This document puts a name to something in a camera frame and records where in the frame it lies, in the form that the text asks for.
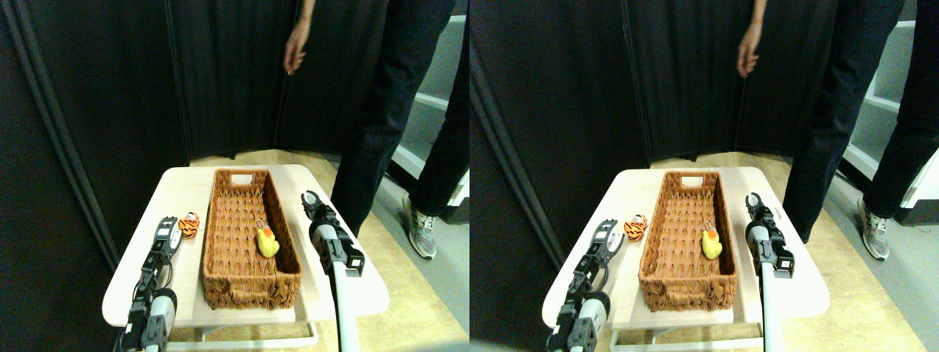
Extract person's hand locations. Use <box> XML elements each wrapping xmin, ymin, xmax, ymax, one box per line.
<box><xmin>284</xmin><ymin>18</ymin><xmax>312</xmax><ymax>76</ymax></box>
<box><xmin>737</xmin><ymin>21</ymin><xmax>766</xmax><ymax>79</ymax></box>

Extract curtain stand pole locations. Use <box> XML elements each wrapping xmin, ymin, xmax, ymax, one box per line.
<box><xmin>469</xmin><ymin>44</ymin><xmax>567</xmax><ymax>271</ymax></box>
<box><xmin>4</xmin><ymin>0</ymin><xmax>122</xmax><ymax>268</ymax></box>

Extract yellow duck toy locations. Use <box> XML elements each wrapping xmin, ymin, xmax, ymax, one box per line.
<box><xmin>256</xmin><ymin>219</ymin><xmax>281</xmax><ymax>258</ymax></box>
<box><xmin>701</xmin><ymin>221</ymin><xmax>724</xmax><ymax>260</ymax></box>

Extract brown wicker basket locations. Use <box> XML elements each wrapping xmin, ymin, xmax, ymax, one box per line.
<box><xmin>638</xmin><ymin>170</ymin><xmax>739</xmax><ymax>312</ymax></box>
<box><xmin>202</xmin><ymin>168</ymin><xmax>304</xmax><ymax>309</ymax></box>

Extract low white table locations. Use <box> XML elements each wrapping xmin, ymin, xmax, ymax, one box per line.
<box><xmin>102</xmin><ymin>164</ymin><xmax>390</xmax><ymax>349</ymax></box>
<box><xmin>542</xmin><ymin>167</ymin><xmax>830</xmax><ymax>349</ymax></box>

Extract person's legs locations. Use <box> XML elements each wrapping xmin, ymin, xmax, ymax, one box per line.
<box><xmin>329</xmin><ymin>0</ymin><xmax>470</xmax><ymax>261</ymax></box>
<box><xmin>781</xmin><ymin>0</ymin><xmax>939</xmax><ymax>262</ymax></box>

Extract orange tiger toy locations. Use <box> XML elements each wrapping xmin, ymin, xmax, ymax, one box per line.
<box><xmin>178</xmin><ymin>211</ymin><xmax>201</xmax><ymax>240</ymax></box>
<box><xmin>624</xmin><ymin>213</ymin><xmax>648</xmax><ymax>243</ymax></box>

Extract black bracket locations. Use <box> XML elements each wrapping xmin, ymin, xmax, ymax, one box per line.
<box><xmin>770</xmin><ymin>246</ymin><xmax>795</xmax><ymax>279</ymax></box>

